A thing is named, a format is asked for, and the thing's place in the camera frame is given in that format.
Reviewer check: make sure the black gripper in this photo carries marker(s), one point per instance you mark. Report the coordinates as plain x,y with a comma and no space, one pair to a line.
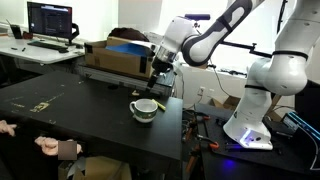
161,68

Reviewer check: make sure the yellow marker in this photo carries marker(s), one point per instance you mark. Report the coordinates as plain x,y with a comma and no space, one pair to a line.
159,105

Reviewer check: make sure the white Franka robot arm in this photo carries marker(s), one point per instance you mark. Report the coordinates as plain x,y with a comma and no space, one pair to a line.
253,113

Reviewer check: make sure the white green ceramic cup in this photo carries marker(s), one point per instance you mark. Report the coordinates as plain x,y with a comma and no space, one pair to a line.
146,116

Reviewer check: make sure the small beige tape scrap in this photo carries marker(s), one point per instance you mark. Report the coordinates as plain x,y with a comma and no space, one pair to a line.
135,93

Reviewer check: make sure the white paper sheet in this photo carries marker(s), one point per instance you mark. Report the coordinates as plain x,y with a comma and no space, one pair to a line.
146,45

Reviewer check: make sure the blue sheet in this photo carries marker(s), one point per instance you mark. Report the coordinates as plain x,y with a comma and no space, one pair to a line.
128,50

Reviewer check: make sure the cardboard box black tape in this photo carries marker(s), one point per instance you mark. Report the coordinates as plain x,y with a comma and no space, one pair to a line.
116,61

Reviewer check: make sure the orange black clamp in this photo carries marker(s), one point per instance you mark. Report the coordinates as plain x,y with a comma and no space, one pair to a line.
213,145
200,117

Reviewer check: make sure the flattened brown cardboard box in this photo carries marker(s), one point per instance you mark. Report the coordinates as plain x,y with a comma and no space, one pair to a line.
226,102

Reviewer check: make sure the large open cardboard box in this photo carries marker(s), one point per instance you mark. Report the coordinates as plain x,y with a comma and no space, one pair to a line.
103,168

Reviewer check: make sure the black keyboard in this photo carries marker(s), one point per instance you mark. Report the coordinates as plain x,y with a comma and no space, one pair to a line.
46,45

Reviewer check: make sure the white office desk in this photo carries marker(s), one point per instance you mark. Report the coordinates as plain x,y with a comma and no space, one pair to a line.
36,55

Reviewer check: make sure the black monitor lit screen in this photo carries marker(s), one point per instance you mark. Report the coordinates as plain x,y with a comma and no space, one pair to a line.
50,20

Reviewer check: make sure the large pink soft toy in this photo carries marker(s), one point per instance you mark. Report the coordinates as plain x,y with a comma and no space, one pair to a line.
48,146

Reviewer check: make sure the brown cardboard panel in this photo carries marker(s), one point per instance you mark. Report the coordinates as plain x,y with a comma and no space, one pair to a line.
275,110

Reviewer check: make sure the black optical breadboard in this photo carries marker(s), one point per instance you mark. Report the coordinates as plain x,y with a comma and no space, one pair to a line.
253,163

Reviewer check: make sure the black tablet device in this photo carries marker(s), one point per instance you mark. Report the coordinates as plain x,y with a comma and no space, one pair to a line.
16,31

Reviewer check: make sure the black device blue lit edge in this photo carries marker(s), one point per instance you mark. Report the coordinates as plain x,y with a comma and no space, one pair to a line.
301,125

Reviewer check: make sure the black computer case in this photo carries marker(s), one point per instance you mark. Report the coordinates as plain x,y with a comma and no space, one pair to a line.
308,100

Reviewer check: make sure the aluminium frame platform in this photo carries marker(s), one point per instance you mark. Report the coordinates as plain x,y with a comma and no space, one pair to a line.
126,80

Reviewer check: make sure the white wall outlet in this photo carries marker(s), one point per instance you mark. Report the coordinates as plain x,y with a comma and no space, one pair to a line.
201,91

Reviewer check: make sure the black stereo camera bar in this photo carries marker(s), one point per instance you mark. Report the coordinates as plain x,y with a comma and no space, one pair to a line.
200,16

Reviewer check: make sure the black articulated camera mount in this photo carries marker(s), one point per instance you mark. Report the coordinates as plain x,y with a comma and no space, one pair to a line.
253,48

